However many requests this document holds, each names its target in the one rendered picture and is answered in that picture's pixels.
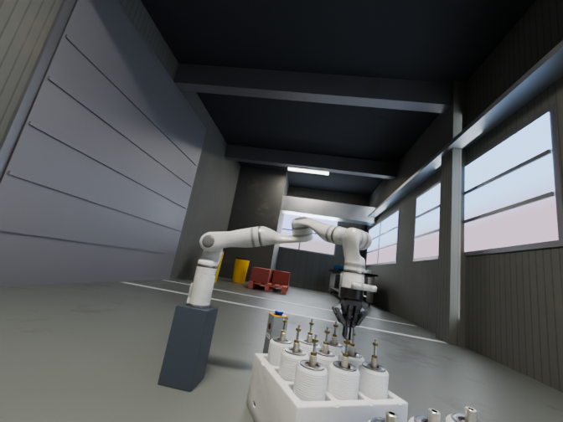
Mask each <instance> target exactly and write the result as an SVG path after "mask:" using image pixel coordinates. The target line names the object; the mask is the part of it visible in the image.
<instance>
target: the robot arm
mask: <svg viewBox="0 0 563 422"><path fill-rule="evenodd" d="M312 231H314V232H315V233H316V234H317V235H318V236H319V237H320V238H321V239H323V240H324V241H326V242H329V243H332V244H340V245H342V246H343V255H344V266H343V276H342V282H341V290H340V301H339V303H338V305H336V306H333V307H332V309H333V312H334V314H335V316H336V318H337V320H338V322H339V323H341V324H343V333H342V335H343V338H344V339H346V340H352V338H353V336H354V327H356V326H359V325H360V324H361V322H362V321H363V320H364V319H365V317H366V316H367V314H368V312H367V311H365V310H364V309H363V305H362V300H363V297H364V291H371V292H377V287H376V286H372V285H366V284H365V283H364V270H365V260H364V258H363V257H362V256H360V254H359V251H360V250H366V249H368V248H369V247H370V246H371V243H372V239H371V236H370V235H369V234H368V233H367V232H365V231H363V230H360V229H356V228H348V229H346V228H344V227H340V226H335V225H330V224H324V223H322V222H319V221H317V220H315V219H310V218H307V217H299V218H295V219H293V220H292V235H288V234H280V233H278V232H276V231H274V230H272V229H269V228H267V227H264V226H258V227H251V228H246V229H237V230H233V231H225V232H208V233H205V234H203V235H202V236H201V238H200V240H199V245H200V247H201V248H202V249H203V250H204V251H203V254H202V256H201V258H200V259H199V260H198V263H197V267H196V271H195V275H194V281H193V283H191V285H190V288H189V295H188V299H187V302H186V306H191V307H194V308H201V309H207V308H209V304H210V300H211V296H212V292H213V288H214V281H215V277H216V272H217V268H218V265H219V263H220V259H221V255H222V252H223V248H229V247H241V248H251V247H260V246H265V245H271V244H287V243H303V242H308V241H310V240H312V238H313V234H312ZM341 310H342V314H341Z"/></svg>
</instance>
